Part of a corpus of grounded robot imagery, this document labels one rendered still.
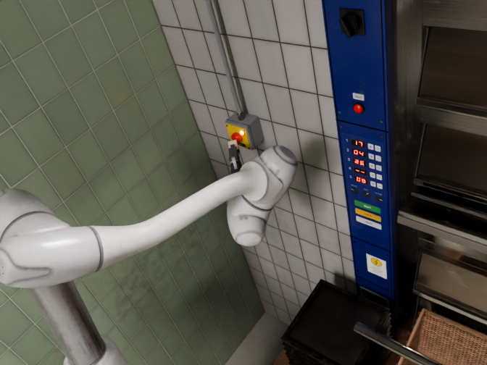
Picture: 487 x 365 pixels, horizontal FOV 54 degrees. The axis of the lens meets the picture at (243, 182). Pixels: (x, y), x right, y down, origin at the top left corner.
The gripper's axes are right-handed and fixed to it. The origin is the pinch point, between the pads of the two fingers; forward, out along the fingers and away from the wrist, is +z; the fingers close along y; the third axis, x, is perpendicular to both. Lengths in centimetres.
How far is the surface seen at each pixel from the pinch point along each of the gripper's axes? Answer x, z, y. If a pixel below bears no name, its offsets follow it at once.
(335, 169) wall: 30.2, -12.6, 9.4
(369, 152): 38.3, -25.2, -5.3
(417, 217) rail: 44, -46, 2
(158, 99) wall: -22.3, 23.5, -11.8
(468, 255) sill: 60, -43, 28
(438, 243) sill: 54, -37, 28
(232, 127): 1.2, 6.6, -3.8
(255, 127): 8.7, 4.9, -2.2
